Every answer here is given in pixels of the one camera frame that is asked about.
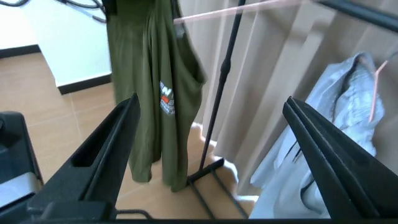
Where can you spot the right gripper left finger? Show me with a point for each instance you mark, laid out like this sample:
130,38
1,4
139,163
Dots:
93,168

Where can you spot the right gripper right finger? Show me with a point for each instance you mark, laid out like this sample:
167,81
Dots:
348,174

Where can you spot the pale grey shorts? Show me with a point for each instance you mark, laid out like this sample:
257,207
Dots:
351,93

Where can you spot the green garment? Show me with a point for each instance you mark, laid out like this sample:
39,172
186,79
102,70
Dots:
140,62

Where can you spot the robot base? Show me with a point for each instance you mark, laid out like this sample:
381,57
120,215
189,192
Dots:
12,149

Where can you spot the black clothes rack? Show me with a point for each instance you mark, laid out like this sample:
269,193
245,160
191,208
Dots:
224,67

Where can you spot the beige curtain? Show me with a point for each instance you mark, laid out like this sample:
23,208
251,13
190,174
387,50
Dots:
273,62

